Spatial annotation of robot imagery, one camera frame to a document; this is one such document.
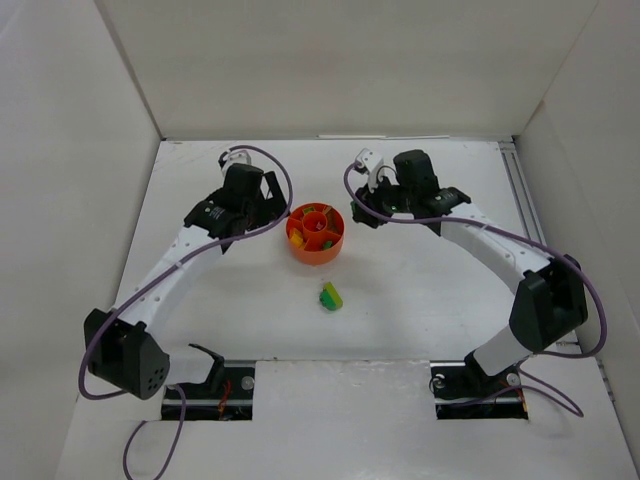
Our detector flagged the brown studded lego plate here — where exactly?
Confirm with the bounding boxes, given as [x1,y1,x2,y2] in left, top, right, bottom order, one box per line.
[300,202,332,216]

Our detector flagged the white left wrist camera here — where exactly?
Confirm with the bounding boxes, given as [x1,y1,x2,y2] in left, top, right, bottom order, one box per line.
[218,149,252,176]

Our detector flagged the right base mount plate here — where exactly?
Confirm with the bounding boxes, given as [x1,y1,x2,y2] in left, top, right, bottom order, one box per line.
[428,362,529,420]

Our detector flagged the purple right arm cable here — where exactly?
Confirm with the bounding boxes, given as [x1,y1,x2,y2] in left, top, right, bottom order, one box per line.
[343,162,609,420]

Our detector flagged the yellow square lego brick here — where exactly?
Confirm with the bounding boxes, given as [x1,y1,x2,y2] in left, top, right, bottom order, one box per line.
[289,230,306,249]

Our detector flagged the lime sloped lego brick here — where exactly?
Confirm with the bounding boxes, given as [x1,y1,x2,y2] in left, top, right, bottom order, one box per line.
[322,282,343,310]

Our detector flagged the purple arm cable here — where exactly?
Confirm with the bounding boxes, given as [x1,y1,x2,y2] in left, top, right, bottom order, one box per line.
[79,145,294,480]
[343,162,609,420]

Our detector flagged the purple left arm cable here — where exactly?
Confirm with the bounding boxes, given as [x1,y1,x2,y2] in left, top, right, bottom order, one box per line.
[79,145,294,480]

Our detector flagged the aluminium rail right side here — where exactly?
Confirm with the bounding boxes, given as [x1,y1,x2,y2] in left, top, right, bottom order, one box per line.
[498,140,583,355]

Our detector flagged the base mount plate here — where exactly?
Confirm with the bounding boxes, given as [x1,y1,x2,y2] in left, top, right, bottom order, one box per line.
[428,362,529,420]
[181,361,256,422]

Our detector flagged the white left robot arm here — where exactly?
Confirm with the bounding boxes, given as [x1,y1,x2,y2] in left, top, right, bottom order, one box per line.
[78,163,291,400]

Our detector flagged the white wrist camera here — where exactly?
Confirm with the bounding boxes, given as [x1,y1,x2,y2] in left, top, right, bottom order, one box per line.
[355,148,385,193]
[218,149,252,176]

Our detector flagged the green curved lego brick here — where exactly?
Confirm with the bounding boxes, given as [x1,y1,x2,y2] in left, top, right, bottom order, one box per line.
[319,291,338,311]

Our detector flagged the orange round divided container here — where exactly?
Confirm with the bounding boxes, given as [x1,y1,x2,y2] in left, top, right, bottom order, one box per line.
[285,205,345,266]

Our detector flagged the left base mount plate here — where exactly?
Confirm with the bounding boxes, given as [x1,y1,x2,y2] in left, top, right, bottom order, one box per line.
[181,361,256,422]

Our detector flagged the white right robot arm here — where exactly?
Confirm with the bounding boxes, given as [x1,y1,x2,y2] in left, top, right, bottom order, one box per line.
[347,149,588,400]

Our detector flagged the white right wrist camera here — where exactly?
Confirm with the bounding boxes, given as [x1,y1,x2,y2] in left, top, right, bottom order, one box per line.
[355,148,385,193]

